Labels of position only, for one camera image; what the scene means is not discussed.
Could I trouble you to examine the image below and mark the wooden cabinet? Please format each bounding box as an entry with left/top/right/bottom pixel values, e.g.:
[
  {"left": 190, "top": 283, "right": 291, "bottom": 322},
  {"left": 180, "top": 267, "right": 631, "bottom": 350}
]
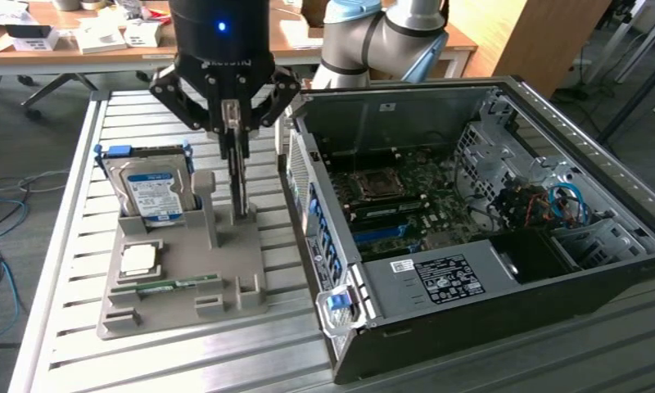
[{"left": 447, "top": 0, "right": 612, "bottom": 99}]

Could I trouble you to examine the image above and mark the grey floor cable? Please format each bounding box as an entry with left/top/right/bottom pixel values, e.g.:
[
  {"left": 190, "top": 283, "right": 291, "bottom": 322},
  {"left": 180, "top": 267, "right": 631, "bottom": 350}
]
[{"left": 0, "top": 169, "right": 69, "bottom": 194}]

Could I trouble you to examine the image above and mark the silver CPU chip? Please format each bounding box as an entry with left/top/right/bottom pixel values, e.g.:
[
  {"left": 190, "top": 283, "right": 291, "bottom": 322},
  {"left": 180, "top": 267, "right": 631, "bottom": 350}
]
[{"left": 118, "top": 245, "right": 158, "bottom": 276}]

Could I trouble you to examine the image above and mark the black RAM slot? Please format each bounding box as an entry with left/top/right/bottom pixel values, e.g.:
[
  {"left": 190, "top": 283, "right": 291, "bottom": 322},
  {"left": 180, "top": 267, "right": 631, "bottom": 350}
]
[{"left": 353, "top": 202, "right": 424, "bottom": 221}]

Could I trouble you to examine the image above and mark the graphics card with metal bracket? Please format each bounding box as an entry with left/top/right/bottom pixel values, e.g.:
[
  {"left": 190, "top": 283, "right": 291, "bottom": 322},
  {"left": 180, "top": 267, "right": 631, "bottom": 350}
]
[{"left": 220, "top": 100, "right": 252, "bottom": 219}]

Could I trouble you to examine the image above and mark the grey power supply unit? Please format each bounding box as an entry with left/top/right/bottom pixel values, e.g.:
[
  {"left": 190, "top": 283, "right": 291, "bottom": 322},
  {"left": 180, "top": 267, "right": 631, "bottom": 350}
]
[{"left": 359, "top": 239, "right": 526, "bottom": 324}]

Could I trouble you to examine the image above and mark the blue case latch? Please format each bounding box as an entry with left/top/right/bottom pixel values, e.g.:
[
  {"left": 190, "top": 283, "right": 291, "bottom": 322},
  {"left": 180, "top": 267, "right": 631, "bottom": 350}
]
[{"left": 327, "top": 288, "right": 353, "bottom": 313}]

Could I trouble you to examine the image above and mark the blue wire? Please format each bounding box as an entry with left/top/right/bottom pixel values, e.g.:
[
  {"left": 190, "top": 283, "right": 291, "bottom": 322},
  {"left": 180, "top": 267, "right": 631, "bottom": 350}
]
[{"left": 548, "top": 183, "right": 590, "bottom": 228}]

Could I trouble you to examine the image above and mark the green RAM stick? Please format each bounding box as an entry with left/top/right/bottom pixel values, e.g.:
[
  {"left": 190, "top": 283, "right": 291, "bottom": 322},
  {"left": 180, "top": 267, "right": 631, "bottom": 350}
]
[{"left": 110, "top": 273, "right": 220, "bottom": 294}]

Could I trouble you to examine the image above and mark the black open PC case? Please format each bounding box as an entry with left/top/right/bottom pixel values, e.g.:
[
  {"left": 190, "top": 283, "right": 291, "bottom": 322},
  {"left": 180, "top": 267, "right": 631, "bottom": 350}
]
[{"left": 275, "top": 75, "right": 655, "bottom": 386}]

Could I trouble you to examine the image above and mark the red and black wire bundle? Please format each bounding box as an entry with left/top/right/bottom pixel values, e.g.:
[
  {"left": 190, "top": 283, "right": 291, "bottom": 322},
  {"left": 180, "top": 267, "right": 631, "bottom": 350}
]
[{"left": 496, "top": 186, "right": 552, "bottom": 228}]

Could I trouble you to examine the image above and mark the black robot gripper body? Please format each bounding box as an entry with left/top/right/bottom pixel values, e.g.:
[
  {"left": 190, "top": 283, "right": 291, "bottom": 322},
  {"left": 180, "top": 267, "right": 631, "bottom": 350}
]
[{"left": 168, "top": 0, "right": 277, "bottom": 120}]

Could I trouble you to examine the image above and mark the wooden desk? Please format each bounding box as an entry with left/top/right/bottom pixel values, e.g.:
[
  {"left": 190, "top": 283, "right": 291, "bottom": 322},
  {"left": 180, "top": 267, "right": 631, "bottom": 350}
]
[{"left": 0, "top": 0, "right": 479, "bottom": 79}]

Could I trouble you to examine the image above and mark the white box with black lid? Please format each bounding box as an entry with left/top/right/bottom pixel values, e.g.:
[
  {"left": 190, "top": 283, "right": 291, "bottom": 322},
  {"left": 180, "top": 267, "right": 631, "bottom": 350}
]
[{"left": 4, "top": 25, "right": 60, "bottom": 52}]

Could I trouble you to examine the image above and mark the small white labelled box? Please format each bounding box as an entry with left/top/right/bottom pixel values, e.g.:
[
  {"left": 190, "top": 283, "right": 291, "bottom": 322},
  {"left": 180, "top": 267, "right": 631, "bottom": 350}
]
[{"left": 122, "top": 20, "right": 164, "bottom": 48}]

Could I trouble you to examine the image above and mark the green motherboard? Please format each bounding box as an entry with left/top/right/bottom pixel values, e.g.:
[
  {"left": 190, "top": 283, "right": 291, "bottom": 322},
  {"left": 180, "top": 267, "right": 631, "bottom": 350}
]
[{"left": 327, "top": 147, "right": 497, "bottom": 261}]

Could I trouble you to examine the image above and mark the grey parts rack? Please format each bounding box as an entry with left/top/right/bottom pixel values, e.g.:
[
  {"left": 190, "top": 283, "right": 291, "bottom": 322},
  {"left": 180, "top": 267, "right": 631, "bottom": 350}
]
[{"left": 96, "top": 171, "right": 269, "bottom": 341}]

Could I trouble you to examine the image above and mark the blue floor cable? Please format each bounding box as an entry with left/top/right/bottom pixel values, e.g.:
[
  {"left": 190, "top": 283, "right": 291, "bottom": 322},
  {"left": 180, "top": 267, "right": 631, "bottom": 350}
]
[{"left": 0, "top": 179, "right": 29, "bottom": 350}]

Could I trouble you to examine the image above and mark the CPU socket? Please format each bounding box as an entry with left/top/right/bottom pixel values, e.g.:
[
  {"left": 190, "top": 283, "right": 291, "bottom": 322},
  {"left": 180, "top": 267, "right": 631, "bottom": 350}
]
[{"left": 348, "top": 169, "right": 411, "bottom": 201}]

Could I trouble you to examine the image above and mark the large white box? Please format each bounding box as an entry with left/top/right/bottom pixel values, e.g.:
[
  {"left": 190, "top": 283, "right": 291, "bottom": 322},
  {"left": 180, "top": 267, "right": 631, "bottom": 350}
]
[{"left": 74, "top": 18, "right": 128, "bottom": 54}]

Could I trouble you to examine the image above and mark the silver disk bay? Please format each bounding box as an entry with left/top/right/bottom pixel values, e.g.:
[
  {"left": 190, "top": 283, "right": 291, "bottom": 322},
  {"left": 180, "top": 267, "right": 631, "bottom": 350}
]
[{"left": 550, "top": 219, "right": 648, "bottom": 267}]

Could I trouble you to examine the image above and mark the hard disk in blue caddy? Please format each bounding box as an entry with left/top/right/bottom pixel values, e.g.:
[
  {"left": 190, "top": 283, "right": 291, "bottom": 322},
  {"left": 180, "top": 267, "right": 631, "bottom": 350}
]
[{"left": 93, "top": 141, "right": 197, "bottom": 228}]

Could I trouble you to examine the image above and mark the blue expansion slot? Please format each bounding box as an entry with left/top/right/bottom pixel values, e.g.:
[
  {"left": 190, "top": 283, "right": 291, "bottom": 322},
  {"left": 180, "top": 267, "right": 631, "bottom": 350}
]
[{"left": 352, "top": 227, "right": 408, "bottom": 243}]

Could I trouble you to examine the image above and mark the white paper stack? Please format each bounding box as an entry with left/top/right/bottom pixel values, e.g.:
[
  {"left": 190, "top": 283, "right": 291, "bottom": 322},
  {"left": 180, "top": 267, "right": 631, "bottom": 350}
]
[{"left": 279, "top": 19, "right": 324, "bottom": 51}]

